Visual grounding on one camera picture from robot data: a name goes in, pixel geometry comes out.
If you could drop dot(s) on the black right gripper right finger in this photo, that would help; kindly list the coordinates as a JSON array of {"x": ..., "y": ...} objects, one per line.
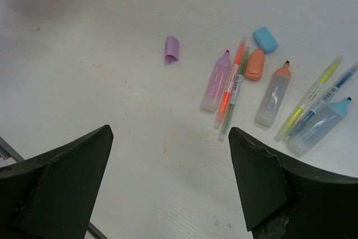
[{"x": 283, "y": 197}]

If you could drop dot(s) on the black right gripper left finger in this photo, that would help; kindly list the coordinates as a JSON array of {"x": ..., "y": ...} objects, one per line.
[{"x": 52, "y": 195}]

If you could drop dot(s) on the light blue highlighter body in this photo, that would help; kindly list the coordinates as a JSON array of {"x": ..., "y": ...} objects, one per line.
[{"x": 319, "y": 127}]

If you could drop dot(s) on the thin yellow highlighter pen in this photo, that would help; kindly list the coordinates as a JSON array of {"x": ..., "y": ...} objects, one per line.
[{"x": 308, "y": 98}]

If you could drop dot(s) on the purple highlighter body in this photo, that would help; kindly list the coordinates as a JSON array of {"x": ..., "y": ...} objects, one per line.
[{"x": 216, "y": 84}]

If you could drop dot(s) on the thin green highlighter pen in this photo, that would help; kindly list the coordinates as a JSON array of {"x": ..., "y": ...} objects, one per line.
[{"x": 234, "y": 95}]

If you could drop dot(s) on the thin blue highlighter pen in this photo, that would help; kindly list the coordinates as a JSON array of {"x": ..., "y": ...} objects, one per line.
[{"x": 322, "y": 102}]

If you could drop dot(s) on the thin orange highlighter pen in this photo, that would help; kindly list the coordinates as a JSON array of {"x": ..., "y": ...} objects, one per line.
[{"x": 230, "y": 83}]

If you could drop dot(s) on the orange highlighter cap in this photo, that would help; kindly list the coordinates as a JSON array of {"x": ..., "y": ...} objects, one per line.
[{"x": 255, "y": 65}]

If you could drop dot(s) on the light blue highlighter cap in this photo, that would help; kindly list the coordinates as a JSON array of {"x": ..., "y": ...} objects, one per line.
[{"x": 265, "y": 40}]

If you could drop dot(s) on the purple highlighter cap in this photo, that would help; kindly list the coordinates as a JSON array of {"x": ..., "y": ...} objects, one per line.
[{"x": 171, "y": 49}]

